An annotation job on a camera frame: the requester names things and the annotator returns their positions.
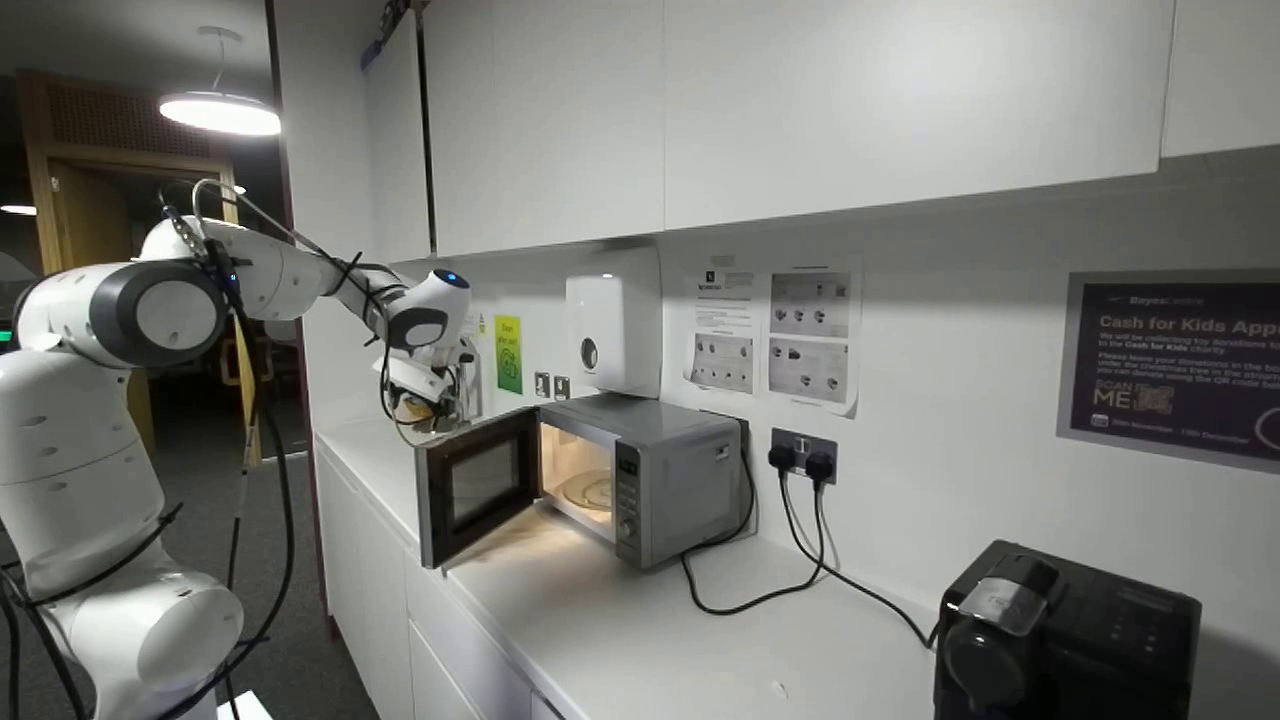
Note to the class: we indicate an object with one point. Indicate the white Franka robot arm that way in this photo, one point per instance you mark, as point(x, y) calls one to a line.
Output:
point(81, 440)

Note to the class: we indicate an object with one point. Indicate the black double wall socket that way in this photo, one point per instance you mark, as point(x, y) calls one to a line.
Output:
point(805, 440)

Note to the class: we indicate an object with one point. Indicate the green yellow cleaning poster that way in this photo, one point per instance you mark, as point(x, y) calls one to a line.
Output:
point(511, 354)

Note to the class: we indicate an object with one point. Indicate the black coffee machine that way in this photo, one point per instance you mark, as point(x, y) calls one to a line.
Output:
point(1064, 643)

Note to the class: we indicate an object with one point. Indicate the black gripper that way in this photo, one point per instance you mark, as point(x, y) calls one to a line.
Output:
point(430, 378)

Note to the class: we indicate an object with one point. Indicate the wooden door frame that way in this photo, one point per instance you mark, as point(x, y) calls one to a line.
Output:
point(41, 200)

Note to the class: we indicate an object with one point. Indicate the square wall switch plate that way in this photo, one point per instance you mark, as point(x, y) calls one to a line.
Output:
point(540, 386)
point(562, 386)

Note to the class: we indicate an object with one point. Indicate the small dark header notice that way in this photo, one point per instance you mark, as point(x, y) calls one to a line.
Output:
point(723, 280)

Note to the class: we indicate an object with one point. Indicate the white upper cabinet door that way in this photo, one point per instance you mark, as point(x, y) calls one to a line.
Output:
point(920, 94)
point(402, 147)
point(1226, 74)
point(546, 124)

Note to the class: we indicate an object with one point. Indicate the black power plug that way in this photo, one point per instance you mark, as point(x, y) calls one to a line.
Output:
point(823, 466)
point(784, 457)

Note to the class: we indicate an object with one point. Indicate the dark framed poster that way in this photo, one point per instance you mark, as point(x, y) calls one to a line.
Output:
point(1183, 364)

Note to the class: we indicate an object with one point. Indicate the round ceiling lamp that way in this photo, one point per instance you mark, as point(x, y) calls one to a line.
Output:
point(221, 114)

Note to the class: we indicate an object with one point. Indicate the white paper towel dispenser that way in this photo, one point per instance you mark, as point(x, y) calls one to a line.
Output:
point(610, 334)

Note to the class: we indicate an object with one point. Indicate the black microwave door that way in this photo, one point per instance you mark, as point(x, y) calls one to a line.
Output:
point(483, 487)

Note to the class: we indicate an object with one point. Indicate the silver microwave body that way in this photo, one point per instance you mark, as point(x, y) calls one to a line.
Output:
point(664, 480)

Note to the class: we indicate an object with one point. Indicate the white base cabinet front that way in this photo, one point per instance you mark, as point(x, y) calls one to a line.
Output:
point(462, 667)
point(360, 573)

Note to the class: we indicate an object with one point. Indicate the paper notice with pictures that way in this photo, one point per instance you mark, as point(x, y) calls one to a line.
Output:
point(809, 307)
point(809, 371)
point(723, 362)

